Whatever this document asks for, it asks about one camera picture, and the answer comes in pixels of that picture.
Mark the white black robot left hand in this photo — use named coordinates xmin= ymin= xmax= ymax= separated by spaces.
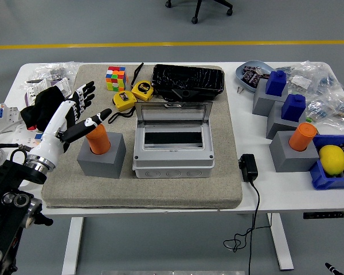
xmin=28 ymin=81 xmax=112 ymax=167

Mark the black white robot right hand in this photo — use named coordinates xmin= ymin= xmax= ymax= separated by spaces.
xmin=325 ymin=262 xmax=344 ymax=275

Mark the orange cylinder battery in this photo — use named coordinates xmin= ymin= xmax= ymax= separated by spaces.
xmin=85 ymin=123 xmax=112 ymax=155
xmin=288 ymin=122 xmax=318 ymax=152

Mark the grey electrical box clear lid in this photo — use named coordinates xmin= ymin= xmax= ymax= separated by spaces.
xmin=131 ymin=101 xmax=216 ymax=179

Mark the white purple packaged box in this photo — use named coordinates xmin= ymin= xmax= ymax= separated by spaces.
xmin=47 ymin=77 xmax=72 ymax=98

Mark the black cloth glove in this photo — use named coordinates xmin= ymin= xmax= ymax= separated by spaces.
xmin=19 ymin=87 xmax=66 ymax=131

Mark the white breaker package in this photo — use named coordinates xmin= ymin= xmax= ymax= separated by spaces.
xmin=24 ymin=79 xmax=49 ymax=106

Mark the white circuit breaker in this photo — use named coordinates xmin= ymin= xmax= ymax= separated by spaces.
xmin=0 ymin=103 xmax=21 ymax=135

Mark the black table control panel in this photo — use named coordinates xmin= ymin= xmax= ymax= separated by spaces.
xmin=303 ymin=211 xmax=344 ymax=220

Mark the white table leg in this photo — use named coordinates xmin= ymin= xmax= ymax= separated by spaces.
xmin=268 ymin=213 xmax=294 ymax=271
xmin=61 ymin=217 xmax=84 ymax=275

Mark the grey block holder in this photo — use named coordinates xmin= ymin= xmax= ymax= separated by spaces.
xmin=265 ymin=100 xmax=307 ymax=140
xmin=252 ymin=78 xmax=289 ymax=117
xmin=268 ymin=131 xmax=320 ymax=173
xmin=76 ymin=132 xmax=126 ymax=179

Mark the clear bag of parts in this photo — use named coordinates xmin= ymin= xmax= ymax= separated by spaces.
xmin=305 ymin=96 xmax=344 ymax=125
xmin=25 ymin=61 xmax=80 ymax=84
xmin=275 ymin=60 xmax=344 ymax=97

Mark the yellow tape measure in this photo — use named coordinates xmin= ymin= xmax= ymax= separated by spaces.
xmin=108 ymin=90 xmax=138 ymax=124
xmin=130 ymin=62 xmax=155 ymax=101

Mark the large colourful puzzle cube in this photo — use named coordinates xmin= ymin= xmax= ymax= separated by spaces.
xmin=105 ymin=66 xmax=128 ymax=92

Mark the blue plastic bin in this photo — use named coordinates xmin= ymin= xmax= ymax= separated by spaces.
xmin=308 ymin=134 xmax=344 ymax=190

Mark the yellow lemon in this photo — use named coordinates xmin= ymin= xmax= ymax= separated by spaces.
xmin=318 ymin=144 xmax=344 ymax=176

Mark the grey-brown mat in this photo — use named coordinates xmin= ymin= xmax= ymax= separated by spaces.
xmin=42 ymin=63 xmax=244 ymax=209

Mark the black power adapter plug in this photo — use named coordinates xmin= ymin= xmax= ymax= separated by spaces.
xmin=238 ymin=154 xmax=259 ymax=183

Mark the black plastic tray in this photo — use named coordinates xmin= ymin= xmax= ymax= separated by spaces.
xmin=151 ymin=64 xmax=226 ymax=103

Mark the blue square block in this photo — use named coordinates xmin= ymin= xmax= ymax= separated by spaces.
xmin=280 ymin=93 xmax=307 ymax=121
xmin=265 ymin=70 xmax=288 ymax=97

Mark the black office chair base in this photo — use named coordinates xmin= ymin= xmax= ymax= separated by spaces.
xmin=165 ymin=0 xmax=234 ymax=25

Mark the blue-grey shallow bowl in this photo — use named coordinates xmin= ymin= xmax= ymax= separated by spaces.
xmin=235 ymin=60 xmax=275 ymax=93

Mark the thin white cable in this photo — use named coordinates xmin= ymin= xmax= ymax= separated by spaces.
xmin=0 ymin=119 xmax=25 ymax=144

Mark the black adapter cord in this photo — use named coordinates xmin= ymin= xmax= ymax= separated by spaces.
xmin=223 ymin=180 xmax=273 ymax=275

